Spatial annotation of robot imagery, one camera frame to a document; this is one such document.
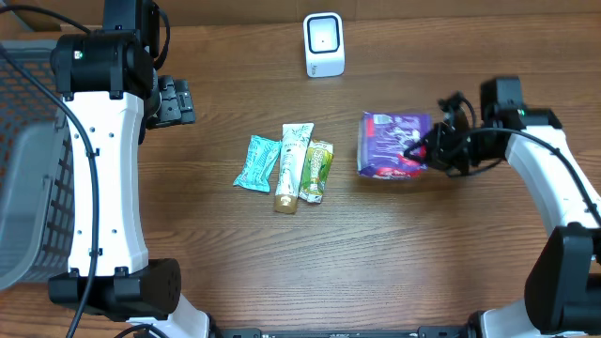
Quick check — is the teal wet wipes pack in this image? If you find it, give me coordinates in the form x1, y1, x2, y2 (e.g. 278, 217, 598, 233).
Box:
233, 135, 281, 193

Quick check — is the purple sanitary pad pack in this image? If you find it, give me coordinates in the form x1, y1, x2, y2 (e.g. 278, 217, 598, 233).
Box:
357, 112, 431, 180

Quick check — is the green yellow snack pouch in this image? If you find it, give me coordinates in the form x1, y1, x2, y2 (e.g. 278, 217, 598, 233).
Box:
299, 140, 334, 204

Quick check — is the grey plastic mesh basket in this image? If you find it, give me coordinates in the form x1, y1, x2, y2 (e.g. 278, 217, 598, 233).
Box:
1, 61, 74, 289

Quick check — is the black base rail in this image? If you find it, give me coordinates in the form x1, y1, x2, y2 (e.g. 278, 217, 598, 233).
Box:
208, 325, 478, 338

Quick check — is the white cream tube gold cap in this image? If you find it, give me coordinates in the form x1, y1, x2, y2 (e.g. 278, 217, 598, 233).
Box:
274, 122, 315, 214

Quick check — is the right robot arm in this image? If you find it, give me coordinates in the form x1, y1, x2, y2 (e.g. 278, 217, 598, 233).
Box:
404, 76, 600, 337

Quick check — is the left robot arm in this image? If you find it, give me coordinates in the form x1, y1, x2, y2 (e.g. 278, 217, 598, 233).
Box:
49, 1, 212, 338

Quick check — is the white barcode scanner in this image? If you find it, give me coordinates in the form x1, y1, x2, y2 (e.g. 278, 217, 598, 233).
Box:
302, 12, 346, 78

